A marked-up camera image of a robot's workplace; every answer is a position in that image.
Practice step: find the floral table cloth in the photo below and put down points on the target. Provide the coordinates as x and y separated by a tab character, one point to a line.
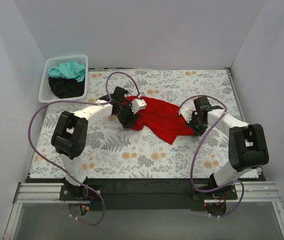
114	152

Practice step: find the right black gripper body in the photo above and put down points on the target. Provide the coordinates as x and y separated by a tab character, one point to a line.
195	124

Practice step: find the teal t shirt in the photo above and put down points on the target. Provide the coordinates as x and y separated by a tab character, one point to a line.
69	70

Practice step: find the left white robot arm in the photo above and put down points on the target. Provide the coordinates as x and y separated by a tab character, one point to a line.
70	134

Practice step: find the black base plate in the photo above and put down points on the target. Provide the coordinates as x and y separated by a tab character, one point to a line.
143	194

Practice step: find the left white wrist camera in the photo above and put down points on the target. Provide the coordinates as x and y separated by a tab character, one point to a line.
137	105

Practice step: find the aluminium frame rail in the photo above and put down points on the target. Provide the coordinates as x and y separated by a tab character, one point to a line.
254	191

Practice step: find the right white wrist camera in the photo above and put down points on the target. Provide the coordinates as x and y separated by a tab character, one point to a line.
185	113

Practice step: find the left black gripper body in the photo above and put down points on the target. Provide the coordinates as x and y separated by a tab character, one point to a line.
128	119

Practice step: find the white plastic laundry basket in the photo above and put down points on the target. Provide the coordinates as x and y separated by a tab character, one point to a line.
45	94

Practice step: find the red t shirt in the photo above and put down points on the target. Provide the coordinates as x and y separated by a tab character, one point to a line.
161	118

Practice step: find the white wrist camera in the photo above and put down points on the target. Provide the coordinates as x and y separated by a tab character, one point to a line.
185	113
137	105

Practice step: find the black t shirt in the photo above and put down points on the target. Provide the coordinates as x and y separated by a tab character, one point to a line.
66	88

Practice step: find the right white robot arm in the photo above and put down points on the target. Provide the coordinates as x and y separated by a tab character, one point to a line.
247	147

